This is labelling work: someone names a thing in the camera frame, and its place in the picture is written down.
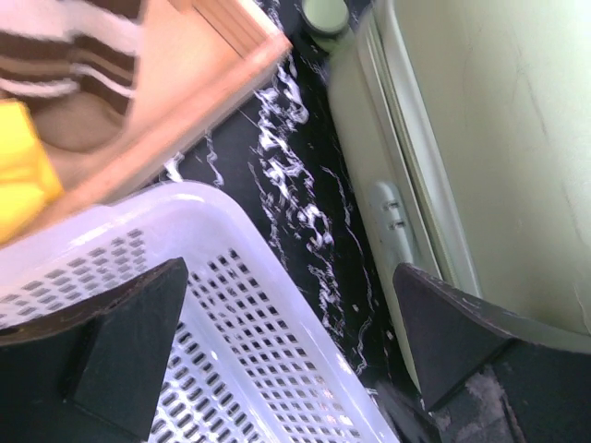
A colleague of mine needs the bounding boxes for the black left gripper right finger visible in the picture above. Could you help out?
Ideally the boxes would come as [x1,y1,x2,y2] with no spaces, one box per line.
[392,264,590,442]

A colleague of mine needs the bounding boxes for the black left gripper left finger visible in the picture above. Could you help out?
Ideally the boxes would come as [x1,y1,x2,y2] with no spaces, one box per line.
[1,257,188,442]

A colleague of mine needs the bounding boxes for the green hard-shell suitcase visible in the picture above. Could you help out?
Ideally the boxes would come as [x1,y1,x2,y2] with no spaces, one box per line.
[301,1,590,391]

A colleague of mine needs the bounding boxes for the white plastic mesh basket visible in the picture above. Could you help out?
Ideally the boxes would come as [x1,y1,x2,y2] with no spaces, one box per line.
[1,182,395,442]

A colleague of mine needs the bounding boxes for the yellow shorts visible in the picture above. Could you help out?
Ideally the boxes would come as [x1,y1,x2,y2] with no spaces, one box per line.
[1,100,64,244]

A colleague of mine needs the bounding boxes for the brown striped sock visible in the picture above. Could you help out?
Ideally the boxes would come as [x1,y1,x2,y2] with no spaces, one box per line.
[1,1,145,152]

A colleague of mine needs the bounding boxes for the wooden clothes rack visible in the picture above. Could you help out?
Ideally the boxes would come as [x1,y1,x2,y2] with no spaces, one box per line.
[27,0,294,209]

